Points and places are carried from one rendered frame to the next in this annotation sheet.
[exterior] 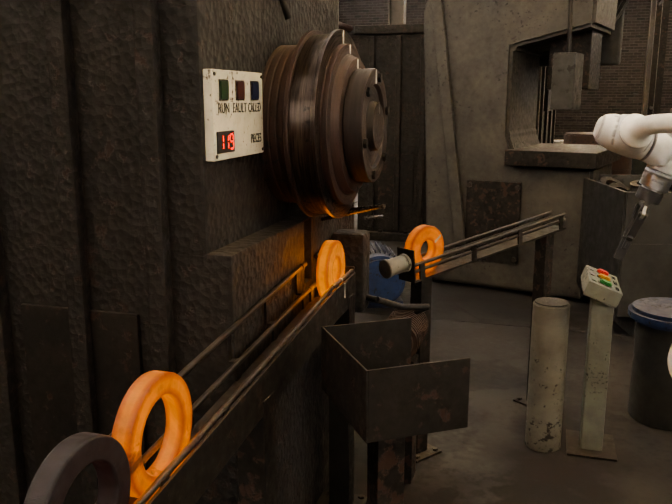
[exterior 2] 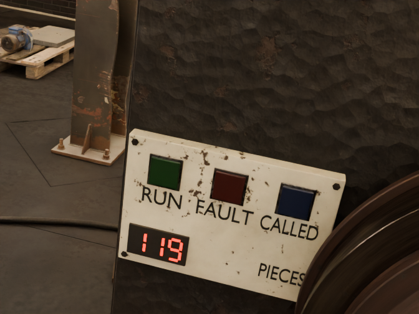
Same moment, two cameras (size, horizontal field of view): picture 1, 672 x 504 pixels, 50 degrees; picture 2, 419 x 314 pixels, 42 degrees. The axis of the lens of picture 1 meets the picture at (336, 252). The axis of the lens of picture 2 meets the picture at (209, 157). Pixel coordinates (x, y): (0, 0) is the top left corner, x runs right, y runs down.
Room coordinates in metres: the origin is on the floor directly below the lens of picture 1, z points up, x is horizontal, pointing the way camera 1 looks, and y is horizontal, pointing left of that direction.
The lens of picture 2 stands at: (1.46, -0.37, 1.49)
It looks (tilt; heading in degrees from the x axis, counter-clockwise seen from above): 24 degrees down; 82
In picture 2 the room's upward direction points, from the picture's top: 9 degrees clockwise
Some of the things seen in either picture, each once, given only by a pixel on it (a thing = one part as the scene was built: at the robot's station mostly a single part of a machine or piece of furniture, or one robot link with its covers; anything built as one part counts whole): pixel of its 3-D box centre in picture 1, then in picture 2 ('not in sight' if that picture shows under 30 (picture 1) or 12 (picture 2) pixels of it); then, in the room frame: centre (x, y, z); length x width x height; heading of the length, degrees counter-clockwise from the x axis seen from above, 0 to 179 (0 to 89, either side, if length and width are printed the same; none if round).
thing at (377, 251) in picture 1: (374, 272); not in sight; (4.14, -0.23, 0.17); 0.57 x 0.31 x 0.34; 4
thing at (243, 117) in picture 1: (236, 114); (224, 218); (1.57, 0.21, 1.15); 0.26 x 0.02 x 0.18; 164
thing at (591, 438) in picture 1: (597, 362); not in sight; (2.31, -0.88, 0.31); 0.24 x 0.16 x 0.62; 164
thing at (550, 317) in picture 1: (546, 374); not in sight; (2.32, -0.72, 0.26); 0.12 x 0.12 x 0.52
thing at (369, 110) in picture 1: (368, 126); not in sight; (1.84, -0.08, 1.11); 0.28 x 0.06 x 0.28; 164
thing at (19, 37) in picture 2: not in sight; (23, 38); (0.35, 4.53, 0.25); 0.40 x 0.24 x 0.22; 74
